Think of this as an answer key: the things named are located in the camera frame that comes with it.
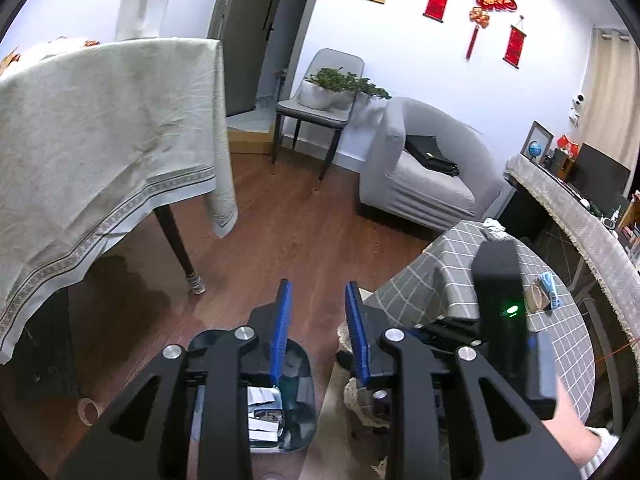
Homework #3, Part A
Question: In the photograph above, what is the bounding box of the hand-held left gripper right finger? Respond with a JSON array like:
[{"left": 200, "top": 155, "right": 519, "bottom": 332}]
[{"left": 345, "top": 281, "right": 581, "bottom": 480}]

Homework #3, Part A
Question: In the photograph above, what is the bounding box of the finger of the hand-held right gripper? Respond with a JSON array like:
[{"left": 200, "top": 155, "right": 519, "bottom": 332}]
[{"left": 407, "top": 317, "right": 483, "bottom": 352}]

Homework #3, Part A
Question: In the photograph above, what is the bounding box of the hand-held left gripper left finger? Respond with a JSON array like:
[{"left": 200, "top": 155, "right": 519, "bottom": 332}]
[{"left": 55, "top": 278, "right": 293, "bottom": 480}]

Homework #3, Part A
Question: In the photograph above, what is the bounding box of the dark teal trash bin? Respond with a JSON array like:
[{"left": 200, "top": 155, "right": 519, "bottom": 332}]
[{"left": 187, "top": 329, "right": 318, "bottom": 453}]

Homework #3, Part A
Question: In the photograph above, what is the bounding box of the person's right forearm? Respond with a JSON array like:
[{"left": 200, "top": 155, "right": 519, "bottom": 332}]
[{"left": 580, "top": 427, "right": 621, "bottom": 480}]

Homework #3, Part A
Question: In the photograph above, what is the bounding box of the person's right hand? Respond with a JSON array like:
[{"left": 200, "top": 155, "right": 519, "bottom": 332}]
[{"left": 542, "top": 375, "right": 601, "bottom": 466}]

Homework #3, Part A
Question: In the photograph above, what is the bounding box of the round table grey checked tablecloth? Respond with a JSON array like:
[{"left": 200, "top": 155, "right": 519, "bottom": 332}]
[{"left": 337, "top": 221, "right": 596, "bottom": 431}]

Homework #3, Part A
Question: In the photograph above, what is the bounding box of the counter with beige cloth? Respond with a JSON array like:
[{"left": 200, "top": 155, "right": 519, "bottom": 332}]
[{"left": 504, "top": 154, "right": 640, "bottom": 341}]

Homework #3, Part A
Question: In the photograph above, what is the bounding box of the cream rug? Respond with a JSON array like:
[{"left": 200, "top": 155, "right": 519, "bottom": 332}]
[{"left": 317, "top": 360, "right": 391, "bottom": 480}]

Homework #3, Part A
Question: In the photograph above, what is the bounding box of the grey armchair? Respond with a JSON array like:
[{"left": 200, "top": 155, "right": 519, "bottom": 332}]
[{"left": 357, "top": 97, "right": 511, "bottom": 231}]

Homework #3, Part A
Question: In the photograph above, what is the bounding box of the dark wooden table leg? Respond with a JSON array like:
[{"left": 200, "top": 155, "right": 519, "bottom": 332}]
[{"left": 154, "top": 205, "right": 206, "bottom": 295}]

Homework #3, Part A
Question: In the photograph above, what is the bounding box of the brown wooden box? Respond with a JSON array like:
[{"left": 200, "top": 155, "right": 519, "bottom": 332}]
[{"left": 550, "top": 149, "right": 576, "bottom": 178}]

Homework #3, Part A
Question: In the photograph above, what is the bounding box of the black bag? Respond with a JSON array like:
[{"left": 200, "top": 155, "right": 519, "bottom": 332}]
[{"left": 404, "top": 135, "right": 460, "bottom": 177}]

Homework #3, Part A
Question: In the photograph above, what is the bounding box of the black monitor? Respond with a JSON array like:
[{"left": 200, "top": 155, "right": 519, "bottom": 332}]
[{"left": 570, "top": 142, "right": 632, "bottom": 206}]

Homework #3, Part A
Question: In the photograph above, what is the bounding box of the flat cardboard box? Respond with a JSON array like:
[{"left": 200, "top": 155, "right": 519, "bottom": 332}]
[{"left": 227, "top": 127, "right": 276, "bottom": 155}]

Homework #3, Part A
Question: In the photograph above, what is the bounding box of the brown tape roll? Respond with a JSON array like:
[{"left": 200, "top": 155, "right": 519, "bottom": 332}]
[{"left": 77, "top": 398, "right": 103, "bottom": 426}]

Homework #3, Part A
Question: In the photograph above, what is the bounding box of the beige curtain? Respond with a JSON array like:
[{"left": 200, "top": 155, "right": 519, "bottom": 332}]
[{"left": 575, "top": 25, "right": 640, "bottom": 161}]

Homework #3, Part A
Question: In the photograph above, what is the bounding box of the potted green plant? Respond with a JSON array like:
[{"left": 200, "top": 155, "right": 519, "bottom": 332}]
[{"left": 303, "top": 67, "right": 392, "bottom": 111}]

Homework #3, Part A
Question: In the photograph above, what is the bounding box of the table with beige tablecloth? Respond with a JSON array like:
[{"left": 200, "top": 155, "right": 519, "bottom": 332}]
[{"left": 0, "top": 37, "right": 238, "bottom": 366}]

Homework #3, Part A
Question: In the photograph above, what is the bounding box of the grey dining chair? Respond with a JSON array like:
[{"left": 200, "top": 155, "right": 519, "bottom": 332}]
[{"left": 271, "top": 48, "right": 365, "bottom": 191}]

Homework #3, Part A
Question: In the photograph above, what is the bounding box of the grey door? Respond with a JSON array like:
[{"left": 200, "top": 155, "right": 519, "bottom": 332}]
[{"left": 207, "top": 0, "right": 326, "bottom": 118}]

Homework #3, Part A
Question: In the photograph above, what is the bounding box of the white pitcher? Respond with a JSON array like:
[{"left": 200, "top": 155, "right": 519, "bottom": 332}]
[{"left": 115, "top": 0, "right": 176, "bottom": 41}]

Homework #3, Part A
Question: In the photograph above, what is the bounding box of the picture frame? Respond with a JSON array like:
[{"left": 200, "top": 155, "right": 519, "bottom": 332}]
[{"left": 520, "top": 121, "right": 555, "bottom": 163}]

